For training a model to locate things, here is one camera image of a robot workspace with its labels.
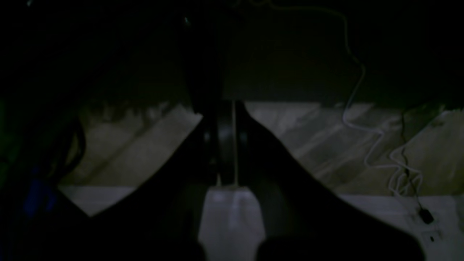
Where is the black cable with plug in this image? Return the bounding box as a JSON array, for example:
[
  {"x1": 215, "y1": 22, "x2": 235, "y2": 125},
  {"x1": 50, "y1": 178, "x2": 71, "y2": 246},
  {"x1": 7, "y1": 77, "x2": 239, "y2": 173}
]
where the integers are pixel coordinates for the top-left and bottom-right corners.
[{"x1": 401, "y1": 109, "x2": 435, "y2": 225}]

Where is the white cable on floor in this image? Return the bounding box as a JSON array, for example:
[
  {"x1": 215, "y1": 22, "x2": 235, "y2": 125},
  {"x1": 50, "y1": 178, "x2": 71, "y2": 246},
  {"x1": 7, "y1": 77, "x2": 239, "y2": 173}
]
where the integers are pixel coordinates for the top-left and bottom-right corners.
[{"x1": 236, "y1": 0, "x2": 424, "y2": 198}]

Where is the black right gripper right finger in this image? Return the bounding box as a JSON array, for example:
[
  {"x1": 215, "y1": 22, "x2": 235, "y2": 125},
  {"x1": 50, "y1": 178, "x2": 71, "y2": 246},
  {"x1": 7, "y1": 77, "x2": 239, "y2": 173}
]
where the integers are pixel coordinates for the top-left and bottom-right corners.
[{"x1": 236, "y1": 102, "x2": 426, "y2": 261}]

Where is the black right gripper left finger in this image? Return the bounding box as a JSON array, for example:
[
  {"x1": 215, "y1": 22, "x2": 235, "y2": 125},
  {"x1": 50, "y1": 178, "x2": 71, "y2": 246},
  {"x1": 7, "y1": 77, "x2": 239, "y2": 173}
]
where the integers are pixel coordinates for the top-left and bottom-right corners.
[{"x1": 22, "y1": 105, "x2": 222, "y2": 261}]

